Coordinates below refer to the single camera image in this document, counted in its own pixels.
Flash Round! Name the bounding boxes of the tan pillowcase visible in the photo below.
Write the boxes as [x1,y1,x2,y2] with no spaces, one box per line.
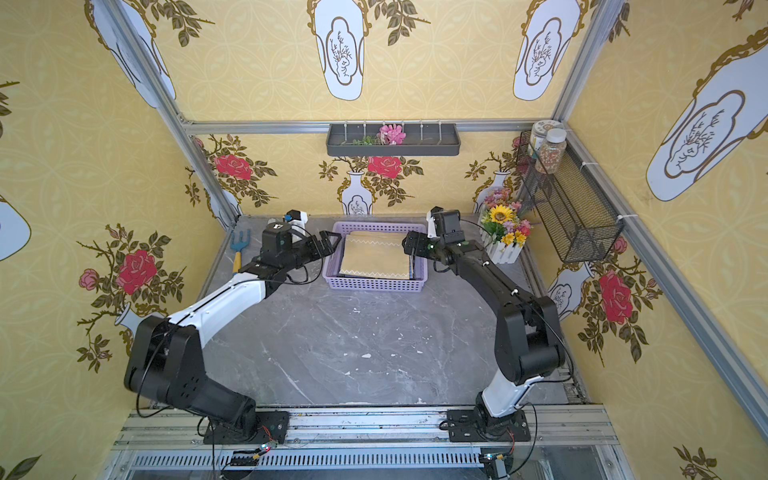
[339,231,411,280]

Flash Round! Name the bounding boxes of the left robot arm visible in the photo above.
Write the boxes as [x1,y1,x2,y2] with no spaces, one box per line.
[124,220,342,438]

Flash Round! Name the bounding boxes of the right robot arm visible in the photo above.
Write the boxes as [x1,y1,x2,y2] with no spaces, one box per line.
[402,207,570,423]

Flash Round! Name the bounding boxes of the lilac plastic basket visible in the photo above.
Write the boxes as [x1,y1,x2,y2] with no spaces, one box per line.
[322,221,428,292]

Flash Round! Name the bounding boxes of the blue yellow garden fork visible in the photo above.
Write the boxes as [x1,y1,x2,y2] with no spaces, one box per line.
[230,229,251,273]

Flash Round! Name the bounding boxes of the flower box white fence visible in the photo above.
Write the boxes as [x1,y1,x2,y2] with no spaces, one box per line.
[479,188,532,264]

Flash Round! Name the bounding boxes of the pink artificial flower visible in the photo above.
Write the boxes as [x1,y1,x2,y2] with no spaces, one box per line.
[377,124,407,145]

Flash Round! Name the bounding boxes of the glass jar front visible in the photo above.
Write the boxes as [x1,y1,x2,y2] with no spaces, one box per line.
[535,128,567,174]

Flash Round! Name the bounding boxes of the glass jar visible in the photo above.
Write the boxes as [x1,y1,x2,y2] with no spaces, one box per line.
[535,128,567,174]
[528,119,562,155]

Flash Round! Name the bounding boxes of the glass jar back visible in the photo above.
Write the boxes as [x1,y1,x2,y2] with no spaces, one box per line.
[528,119,562,155]

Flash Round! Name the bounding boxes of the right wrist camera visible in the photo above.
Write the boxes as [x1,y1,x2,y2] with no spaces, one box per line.
[426,206,443,239]

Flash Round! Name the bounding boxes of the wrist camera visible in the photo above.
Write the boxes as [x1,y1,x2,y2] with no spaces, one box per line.
[426,206,443,239]
[284,209,309,238]

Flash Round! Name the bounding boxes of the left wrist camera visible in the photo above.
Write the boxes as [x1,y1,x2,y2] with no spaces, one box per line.
[284,209,309,238]

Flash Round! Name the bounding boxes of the grey wall tray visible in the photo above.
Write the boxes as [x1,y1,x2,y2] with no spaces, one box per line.
[326,121,462,157]

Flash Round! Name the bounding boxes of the black wire mesh shelf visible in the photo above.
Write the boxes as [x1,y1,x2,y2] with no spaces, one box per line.
[516,131,624,263]

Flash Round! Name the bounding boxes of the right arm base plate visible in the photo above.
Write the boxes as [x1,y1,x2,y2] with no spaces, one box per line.
[438,408,531,443]

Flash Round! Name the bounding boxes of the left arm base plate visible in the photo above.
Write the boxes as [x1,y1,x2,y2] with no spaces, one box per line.
[203,410,290,445]

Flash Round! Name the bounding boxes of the aluminium rail frame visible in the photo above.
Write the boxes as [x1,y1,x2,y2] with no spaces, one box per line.
[102,404,632,479]

